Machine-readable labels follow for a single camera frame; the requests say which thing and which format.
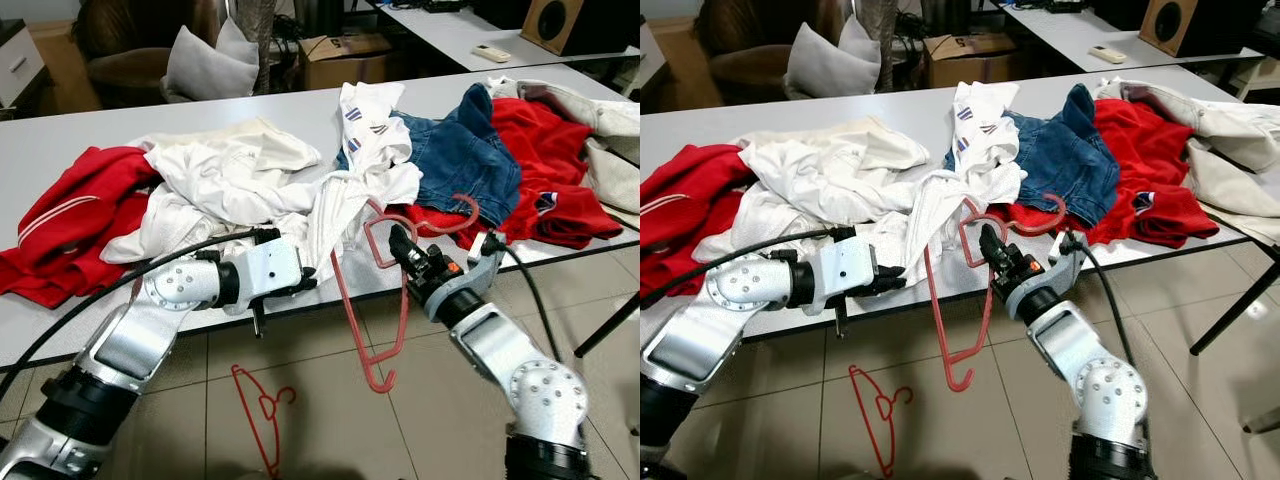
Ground plain white shirt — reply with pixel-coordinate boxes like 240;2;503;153
100;140;376;291
690;140;986;291

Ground red clothes hanger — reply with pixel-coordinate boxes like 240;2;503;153
330;193;483;394
230;364;298;479
848;365;916;479
922;193;1071;393

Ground blue denim garment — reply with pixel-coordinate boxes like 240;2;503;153
945;83;1121;229
340;83;523;229

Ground white garment with striped labels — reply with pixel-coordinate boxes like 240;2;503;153
945;80;1031;211
335;80;425;216

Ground cream garment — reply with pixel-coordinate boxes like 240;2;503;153
130;117;323;176
735;117;931;173

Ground red shirt with badge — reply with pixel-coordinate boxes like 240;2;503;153
1000;97;1221;251
400;97;623;251

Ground black table leg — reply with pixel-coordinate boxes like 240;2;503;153
575;292;641;358
1190;268;1280;356

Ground open cardboard box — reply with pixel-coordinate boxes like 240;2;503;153
922;33;1016;89
298;35;393;91

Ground red garment with white stripes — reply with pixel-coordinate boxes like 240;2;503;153
0;145;161;309
640;143;756;298

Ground grey pillow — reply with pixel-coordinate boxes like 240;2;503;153
163;18;261;103
785;15;881;101

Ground beige jacket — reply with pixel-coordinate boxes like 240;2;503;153
1095;75;1280;246
487;75;641;216

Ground grey draped pole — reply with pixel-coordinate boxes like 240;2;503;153
862;0;898;93
243;0;278;96

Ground brown armchair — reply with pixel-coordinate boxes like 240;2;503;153
700;0;841;106
75;0;221;109

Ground wooden speaker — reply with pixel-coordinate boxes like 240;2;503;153
520;0;601;56
1138;0;1221;58

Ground white drawer cabinet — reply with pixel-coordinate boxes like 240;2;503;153
0;20;46;111
640;48;669;101

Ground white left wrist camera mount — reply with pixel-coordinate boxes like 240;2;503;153
235;237;306;313
815;237;881;316

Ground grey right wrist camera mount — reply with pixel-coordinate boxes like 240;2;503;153
455;232;508;301
1035;232;1089;296

